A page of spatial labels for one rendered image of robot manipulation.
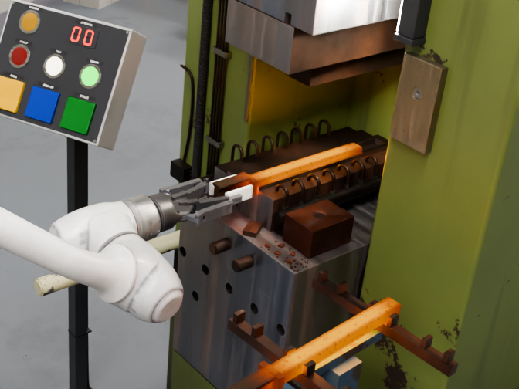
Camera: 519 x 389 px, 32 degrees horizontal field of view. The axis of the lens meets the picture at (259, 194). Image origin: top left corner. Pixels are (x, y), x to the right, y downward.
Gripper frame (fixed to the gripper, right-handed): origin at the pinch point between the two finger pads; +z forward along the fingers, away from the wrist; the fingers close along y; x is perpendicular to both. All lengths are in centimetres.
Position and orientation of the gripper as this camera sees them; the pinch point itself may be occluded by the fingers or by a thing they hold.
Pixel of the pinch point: (232, 189)
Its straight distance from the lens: 189.9
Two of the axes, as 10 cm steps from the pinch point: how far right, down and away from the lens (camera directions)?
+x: 1.0, -8.7, -4.9
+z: 7.6, -2.5, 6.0
